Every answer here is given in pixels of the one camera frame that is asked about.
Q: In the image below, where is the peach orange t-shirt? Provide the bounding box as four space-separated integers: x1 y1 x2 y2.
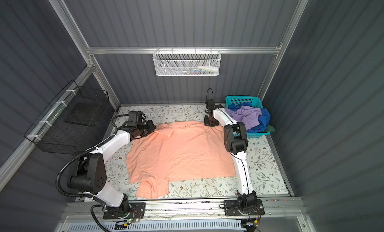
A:
126 122 236 199

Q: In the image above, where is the teal plastic laundry basket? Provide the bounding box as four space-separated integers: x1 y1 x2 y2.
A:
226 95 270 139

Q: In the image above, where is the black corrugated cable conduit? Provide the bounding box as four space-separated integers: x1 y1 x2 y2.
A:
55 113 133 232

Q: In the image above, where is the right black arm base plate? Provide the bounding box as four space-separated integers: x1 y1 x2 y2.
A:
219 199 265 217

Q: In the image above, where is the white ventilation grille strip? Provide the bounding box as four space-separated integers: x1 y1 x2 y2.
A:
67 219 247 232

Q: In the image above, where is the purple t-shirt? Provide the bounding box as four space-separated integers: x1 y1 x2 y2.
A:
225 105 262 131

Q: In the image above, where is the dark green garment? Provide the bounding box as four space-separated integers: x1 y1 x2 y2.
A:
264 125 276 133

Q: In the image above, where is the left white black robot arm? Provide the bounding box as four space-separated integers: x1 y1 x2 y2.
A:
67 120 156 213

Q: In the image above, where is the black wire basket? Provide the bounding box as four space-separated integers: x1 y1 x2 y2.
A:
24 83 114 155

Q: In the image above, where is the floral patterned table mat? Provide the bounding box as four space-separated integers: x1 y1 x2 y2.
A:
106 104 289 200

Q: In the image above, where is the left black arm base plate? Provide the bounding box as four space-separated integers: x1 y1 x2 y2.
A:
103 203 147 220

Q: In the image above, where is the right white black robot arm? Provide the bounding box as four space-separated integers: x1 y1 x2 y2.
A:
204 99 258 214

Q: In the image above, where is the white wire mesh basket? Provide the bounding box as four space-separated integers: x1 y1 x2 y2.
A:
153 50 222 76

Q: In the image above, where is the blue t-shirt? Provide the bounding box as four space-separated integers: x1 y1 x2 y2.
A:
227 102 271 134

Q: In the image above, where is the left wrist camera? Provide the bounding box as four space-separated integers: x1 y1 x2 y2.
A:
127 111 147 127

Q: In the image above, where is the white bottle in basket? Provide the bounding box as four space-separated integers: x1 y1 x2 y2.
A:
198 65 220 74

